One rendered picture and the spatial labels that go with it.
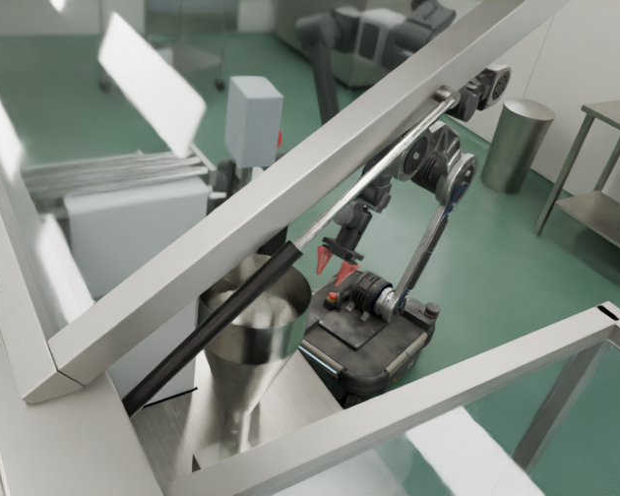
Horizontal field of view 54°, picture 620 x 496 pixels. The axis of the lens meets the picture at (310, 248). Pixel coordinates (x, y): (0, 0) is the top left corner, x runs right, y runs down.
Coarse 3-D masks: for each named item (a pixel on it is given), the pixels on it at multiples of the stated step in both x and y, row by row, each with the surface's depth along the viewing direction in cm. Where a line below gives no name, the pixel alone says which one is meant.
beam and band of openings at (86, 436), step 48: (0, 336) 45; (0, 384) 41; (96, 384) 43; (0, 432) 38; (48, 432) 39; (96, 432) 40; (0, 480) 36; (48, 480) 36; (96, 480) 37; (144, 480) 37
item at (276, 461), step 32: (576, 320) 67; (608, 320) 68; (512, 352) 61; (544, 352) 62; (416, 384) 55; (448, 384) 56; (480, 384) 57; (352, 416) 51; (384, 416) 51; (416, 416) 53; (256, 448) 47; (288, 448) 47; (320, 448) 48; (352, 448) 50; (192, 480) 44; (224, 480) 44; (256, 480) 45
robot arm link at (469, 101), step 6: (462, 90) 159; (462, 96) 160; (468, 96) 159; (474, 96) 162; (462, 102) 159; (468, 102) 161; (474, 102) 164; (462, 108) 162; (468, 108) 163; (474, 108) 166; (462, 114) 163; (468, 114) 165; (462, 120) 165
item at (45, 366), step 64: (512, 0) 44; (448, 64) 43; (320, 128) 44; (384, 128) 43; (256, 192) 42; (320, 192) 43; (0, 256) 49; (192, 256) 41; (0, 320) 45; (128, 320) 41; (64, 384) 41
